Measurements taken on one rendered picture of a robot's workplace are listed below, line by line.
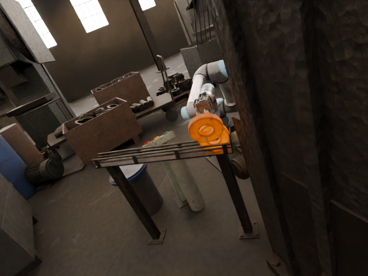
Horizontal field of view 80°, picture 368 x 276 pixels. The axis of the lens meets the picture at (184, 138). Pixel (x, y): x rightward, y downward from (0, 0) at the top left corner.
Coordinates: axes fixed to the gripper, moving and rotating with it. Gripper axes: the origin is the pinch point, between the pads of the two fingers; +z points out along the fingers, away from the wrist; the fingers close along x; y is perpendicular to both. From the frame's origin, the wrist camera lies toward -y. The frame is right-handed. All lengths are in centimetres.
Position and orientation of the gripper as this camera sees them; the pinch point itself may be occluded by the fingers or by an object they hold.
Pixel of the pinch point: (203, 125)
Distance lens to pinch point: 97.0
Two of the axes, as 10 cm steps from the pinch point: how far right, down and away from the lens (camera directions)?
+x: 9.0, -2.5, -3.6
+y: -4.0, -7.8, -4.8
